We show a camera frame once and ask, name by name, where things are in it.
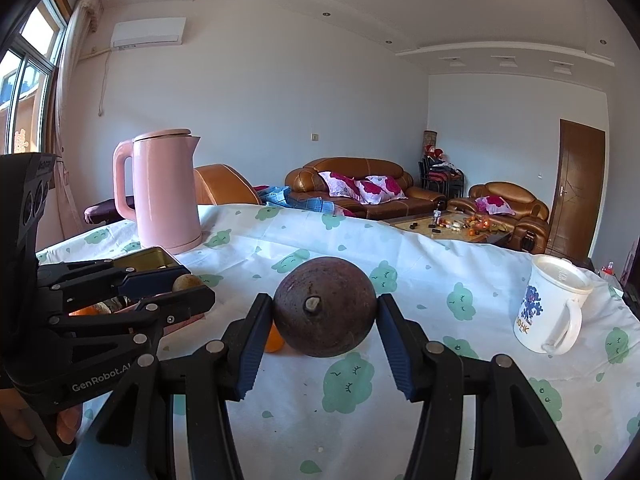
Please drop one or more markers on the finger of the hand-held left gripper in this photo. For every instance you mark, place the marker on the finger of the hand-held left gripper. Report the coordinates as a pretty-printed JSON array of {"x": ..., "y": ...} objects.
[
  {"x": 185, "y": 302},
  {"x": 147, "y": 280}
]

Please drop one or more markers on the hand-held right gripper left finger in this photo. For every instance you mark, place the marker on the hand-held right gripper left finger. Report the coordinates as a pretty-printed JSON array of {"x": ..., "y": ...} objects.
[{"x": 250, "y": 355}]

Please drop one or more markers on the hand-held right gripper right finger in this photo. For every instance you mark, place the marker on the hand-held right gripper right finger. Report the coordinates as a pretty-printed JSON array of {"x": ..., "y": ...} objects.
[{"x": 400, "y": 355}]

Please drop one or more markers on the small tan fruit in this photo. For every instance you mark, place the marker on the small tan fruit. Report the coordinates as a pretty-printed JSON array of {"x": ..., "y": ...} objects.
[{"x": 187, "y": 282}]

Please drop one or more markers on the pink metal tin box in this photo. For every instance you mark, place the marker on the pink metal tin box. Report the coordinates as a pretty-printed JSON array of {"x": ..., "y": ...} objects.
[{"x": 150, "y": 258}]

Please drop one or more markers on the round purple fruit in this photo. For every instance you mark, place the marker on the round purple fruit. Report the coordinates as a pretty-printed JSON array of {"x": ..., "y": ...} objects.
[{"x": 325, "y": 320}]

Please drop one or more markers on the person's left hand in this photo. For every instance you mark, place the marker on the person's left hand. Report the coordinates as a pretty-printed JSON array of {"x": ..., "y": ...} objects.
[{"x": 67, "y": 425}]

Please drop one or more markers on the small orange tangerine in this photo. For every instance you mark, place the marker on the small orange tangerine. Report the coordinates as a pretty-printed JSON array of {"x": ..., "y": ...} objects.
[{"x": 275, "y": 341}]

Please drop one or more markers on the dark maroon chair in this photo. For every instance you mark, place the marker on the dark maroon chair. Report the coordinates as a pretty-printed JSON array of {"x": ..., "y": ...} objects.
[{"x": 105, "y": 208}]

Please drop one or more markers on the pink electric kettle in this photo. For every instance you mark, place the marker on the pink electric kettle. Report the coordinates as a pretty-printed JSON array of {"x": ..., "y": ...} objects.
[{"x": 160, "y": 195}]

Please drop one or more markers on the white green-cloud tablecloth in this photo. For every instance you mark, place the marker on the white green-cloud tablecloth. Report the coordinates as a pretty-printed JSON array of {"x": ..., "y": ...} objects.
[{"x": 450, "y": 270}]

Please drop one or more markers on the orange leather chair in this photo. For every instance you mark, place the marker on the orange leather chair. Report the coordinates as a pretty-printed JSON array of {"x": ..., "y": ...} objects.
[{"x": 225, "y": 185}]

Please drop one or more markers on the cluttered coffee table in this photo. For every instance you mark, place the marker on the cluttered coffee table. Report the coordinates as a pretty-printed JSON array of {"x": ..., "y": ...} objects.
[{"x": 425, "y": 225}]

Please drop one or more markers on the blue plaid cloth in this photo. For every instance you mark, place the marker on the blue plaid cloth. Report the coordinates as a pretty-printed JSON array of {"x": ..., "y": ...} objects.
[{"x": 300, "y": 202}]

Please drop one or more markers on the white printed mug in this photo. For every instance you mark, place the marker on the white printed mug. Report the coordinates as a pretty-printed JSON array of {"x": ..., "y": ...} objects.
[{"x": 545, "y": 305}]

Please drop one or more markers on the red floral pillow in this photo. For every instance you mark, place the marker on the red floral pillow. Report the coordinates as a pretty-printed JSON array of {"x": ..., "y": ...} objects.
[
  {"x": 380, "y": 189},
  {"x": 494, "y": 205},
  {"x": 337, "y": 185}
]

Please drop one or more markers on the stacked dark chairs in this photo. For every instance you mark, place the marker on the stacked dark chairs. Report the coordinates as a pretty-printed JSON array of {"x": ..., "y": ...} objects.
[{"x": 440, "y": 175}]

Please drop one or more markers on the pale pink curtain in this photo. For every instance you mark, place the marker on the pale pink curtain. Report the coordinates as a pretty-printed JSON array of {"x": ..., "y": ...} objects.
[{"x": 70, "y": 110}]

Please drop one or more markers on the long brown leather sofa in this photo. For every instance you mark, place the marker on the long brown leather sofa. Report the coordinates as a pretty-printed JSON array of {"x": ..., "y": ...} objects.
[{"x": 350, "y": 165}]

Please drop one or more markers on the brown leather armchair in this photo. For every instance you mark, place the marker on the brown leather armchair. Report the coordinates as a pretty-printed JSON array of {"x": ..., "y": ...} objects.
[{"x": 520, "y": 195}]

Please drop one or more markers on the tall patterned vase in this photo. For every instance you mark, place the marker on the tall patterned vase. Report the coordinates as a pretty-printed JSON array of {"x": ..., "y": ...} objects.
[{"x": 430, "y": 142}]

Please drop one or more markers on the brown wooden door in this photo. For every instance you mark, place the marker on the brown wooden door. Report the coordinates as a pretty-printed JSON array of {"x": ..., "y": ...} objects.
[{"x": 575, "y": 185}]

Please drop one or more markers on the white air conditioner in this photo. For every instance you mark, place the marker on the white air conditioner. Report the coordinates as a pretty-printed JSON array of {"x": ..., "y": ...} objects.
[{"x": 147, "y": 32}]

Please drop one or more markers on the window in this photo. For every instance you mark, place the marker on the window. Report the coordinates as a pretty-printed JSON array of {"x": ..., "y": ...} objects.
[{"x": 30, "y": 60}]

